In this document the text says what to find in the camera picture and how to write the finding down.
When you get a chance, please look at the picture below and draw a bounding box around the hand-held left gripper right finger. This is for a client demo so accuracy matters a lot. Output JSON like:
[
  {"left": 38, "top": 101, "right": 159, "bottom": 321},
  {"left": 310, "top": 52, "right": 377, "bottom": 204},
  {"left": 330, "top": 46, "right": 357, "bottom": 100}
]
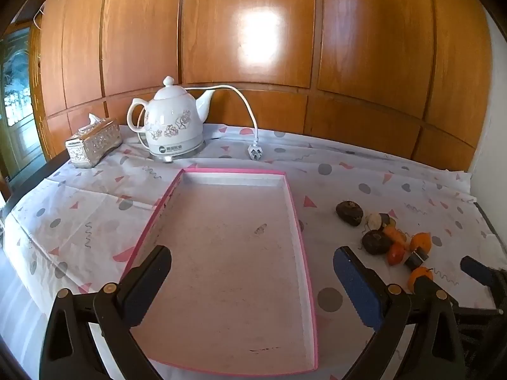
[{"left": 333, "top": 246, "right": 466, "bottom": 380}]

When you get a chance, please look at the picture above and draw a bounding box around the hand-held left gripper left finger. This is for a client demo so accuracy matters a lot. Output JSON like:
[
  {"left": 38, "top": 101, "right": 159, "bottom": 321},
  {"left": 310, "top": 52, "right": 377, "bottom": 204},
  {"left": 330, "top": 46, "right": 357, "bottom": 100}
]
[{"left": 40, "top": 244, "right": 173, "bottom": 380}]

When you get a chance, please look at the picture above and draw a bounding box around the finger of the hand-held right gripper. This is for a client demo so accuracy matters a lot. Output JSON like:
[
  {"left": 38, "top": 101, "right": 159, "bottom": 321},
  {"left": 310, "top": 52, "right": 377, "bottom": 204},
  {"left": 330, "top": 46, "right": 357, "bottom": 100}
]
[
  {"left": 460, "top": 256, "right": 507, "bottom": 287},
  {"left": 451, "top": 303, "right": 507, "bottom": 362}
]

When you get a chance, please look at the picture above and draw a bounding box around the dark brown round fruit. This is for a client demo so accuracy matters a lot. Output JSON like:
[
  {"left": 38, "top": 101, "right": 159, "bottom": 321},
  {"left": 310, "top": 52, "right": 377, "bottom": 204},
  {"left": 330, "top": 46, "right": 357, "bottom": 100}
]
[
  {"left": 361, "top": 230, "right": 394, "bottom": 255},
  {"left": 336, "top": 200, "right": 364, "bottom": 227}
]

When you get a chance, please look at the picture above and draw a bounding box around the red-orange small fruit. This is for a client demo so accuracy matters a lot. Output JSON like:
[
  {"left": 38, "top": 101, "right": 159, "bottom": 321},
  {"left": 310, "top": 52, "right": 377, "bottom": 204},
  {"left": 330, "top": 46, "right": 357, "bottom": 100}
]
[{"left": 387, "top": 243, "right": 406, "bottom": 266}]

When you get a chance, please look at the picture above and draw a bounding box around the orange tangerine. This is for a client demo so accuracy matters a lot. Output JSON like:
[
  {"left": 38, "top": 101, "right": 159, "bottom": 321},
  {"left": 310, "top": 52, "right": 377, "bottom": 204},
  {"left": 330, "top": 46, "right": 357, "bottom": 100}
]
[
  {"left": 410, "top": 233, "right": 432, "bottom": 252},
  {"left": 408, "top": 267, "right": 434, "bottom": 291}
]

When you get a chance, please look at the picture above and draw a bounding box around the orange carrot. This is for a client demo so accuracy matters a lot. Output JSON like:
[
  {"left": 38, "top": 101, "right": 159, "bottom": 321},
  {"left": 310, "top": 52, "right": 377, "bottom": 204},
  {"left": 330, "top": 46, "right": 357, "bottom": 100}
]
[{"left": 382, "top": 225, "right": 408, "bottom": 244}]

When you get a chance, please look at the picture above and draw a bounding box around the white dark-skinned cut cylinder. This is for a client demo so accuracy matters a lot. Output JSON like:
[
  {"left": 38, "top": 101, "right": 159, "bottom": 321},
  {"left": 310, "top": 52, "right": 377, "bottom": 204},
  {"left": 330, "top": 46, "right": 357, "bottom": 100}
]
[{"left": 366, "top": 213, "right": 391, "bottom": 231}]

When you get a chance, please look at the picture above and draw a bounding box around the pink shallow box tray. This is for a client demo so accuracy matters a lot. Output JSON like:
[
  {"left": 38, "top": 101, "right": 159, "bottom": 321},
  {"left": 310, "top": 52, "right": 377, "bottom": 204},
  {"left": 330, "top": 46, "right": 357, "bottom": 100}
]
[{"left": 118, "top": 168, "right": 319, "bottom": 376}]

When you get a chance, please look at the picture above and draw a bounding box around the white patterned tablecloth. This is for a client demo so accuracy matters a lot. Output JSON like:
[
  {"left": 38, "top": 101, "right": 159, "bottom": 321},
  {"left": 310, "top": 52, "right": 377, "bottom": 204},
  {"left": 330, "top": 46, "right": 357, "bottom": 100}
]
[{"left": 0, "top": 123, "right": 507, "bottom": 380}]

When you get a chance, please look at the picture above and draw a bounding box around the silver kettle base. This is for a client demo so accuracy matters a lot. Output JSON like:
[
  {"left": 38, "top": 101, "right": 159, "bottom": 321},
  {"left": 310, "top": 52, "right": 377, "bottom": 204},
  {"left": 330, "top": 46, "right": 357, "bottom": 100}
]
[{"left": 148, "top": 140, "right": 207, "bottom": 164}]

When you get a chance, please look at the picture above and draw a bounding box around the silver embossed tissue box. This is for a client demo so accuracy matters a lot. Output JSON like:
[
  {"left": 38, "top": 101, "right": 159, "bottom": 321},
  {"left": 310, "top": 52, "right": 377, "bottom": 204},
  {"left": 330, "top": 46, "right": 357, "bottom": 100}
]
[{"left": 65, "top": 119, "right": 123, "bottom": 167}]

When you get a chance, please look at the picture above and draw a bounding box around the white floral ceramic kettle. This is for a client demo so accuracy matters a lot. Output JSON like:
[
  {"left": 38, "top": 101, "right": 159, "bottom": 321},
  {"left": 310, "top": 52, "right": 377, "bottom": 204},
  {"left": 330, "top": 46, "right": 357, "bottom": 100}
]
[{"left": 127, "top": 75, "right": 216, "bottom": 155}]

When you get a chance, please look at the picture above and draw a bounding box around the white power cord with plug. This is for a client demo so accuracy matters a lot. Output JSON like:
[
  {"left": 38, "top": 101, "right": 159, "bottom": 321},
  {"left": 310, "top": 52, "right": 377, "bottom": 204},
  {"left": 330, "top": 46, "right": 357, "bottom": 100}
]
[{"left": 184, "top": 84, "right": 263, "bottom": 162}]

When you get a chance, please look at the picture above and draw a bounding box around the glass door with wooden frame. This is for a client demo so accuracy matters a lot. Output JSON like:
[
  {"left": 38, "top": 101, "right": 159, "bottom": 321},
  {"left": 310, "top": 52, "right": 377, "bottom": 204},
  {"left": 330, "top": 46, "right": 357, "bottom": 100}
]
[{"left": 0, "top": 22, "right": 46, "bottom": 191}]

